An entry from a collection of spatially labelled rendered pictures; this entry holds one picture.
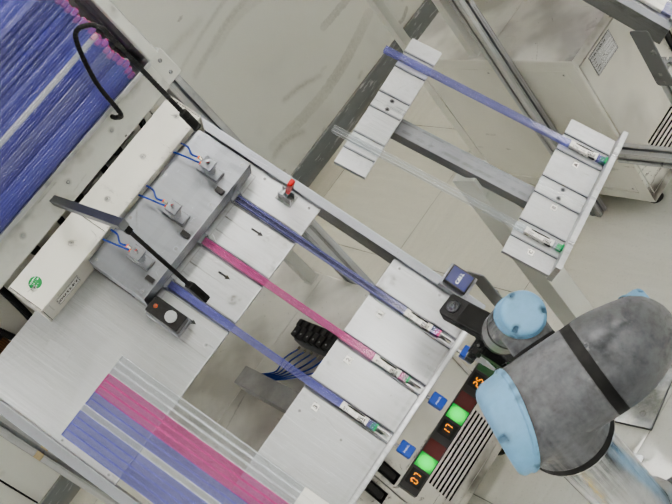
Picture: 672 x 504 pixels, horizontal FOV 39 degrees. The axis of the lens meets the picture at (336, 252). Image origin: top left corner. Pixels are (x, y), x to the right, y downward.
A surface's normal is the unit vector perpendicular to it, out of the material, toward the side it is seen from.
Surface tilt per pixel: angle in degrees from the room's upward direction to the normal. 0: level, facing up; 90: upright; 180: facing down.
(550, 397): 38
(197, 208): 46
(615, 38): 90
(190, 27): 90
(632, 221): 0
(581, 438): 102
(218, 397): 0
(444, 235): 0
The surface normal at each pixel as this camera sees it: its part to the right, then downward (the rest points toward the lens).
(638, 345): 0.29, -0.32
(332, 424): 0.04, -0.29
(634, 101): 0.59, 0.17
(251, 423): -0.57, -0.60
